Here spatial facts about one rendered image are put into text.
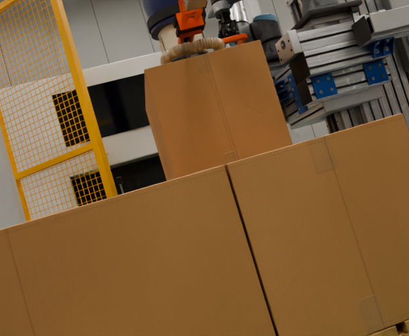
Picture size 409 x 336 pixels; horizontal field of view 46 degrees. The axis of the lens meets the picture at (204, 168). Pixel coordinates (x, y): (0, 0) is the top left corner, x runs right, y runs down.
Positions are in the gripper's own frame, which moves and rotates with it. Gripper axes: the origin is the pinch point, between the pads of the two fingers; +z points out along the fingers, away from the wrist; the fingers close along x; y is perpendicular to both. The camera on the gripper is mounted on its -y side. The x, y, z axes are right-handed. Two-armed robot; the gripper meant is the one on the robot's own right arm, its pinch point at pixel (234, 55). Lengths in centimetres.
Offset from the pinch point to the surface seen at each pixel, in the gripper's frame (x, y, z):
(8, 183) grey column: -127, -68, 19
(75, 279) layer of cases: -72, 122, 68
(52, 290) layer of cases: -77, 122, 69
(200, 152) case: -36, 59, 45
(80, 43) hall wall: -102, -880, -376
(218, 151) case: -30, 59, 46
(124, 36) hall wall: -1, -891, -373
